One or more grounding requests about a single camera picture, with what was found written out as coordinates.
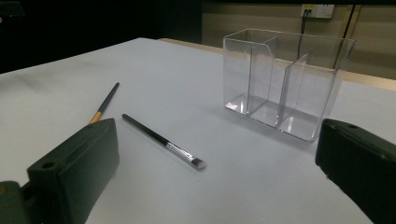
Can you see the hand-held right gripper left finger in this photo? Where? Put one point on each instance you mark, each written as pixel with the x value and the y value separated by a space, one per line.
pixel 77 174

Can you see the black makeup brush silver ferrule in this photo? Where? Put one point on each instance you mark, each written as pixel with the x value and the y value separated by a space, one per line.
pixel 162 141

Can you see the clear acrylic organizer box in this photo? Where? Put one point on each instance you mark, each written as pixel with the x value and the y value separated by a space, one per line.
pixel 264 77

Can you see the black makeup brush gold ferrule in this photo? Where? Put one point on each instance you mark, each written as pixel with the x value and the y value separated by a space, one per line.
pixel 107 101

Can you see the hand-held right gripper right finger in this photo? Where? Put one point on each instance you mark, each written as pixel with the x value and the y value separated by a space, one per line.
pixel 358 161

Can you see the white wall power outlet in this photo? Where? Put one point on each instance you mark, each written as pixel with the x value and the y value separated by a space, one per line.
pixel 320 11

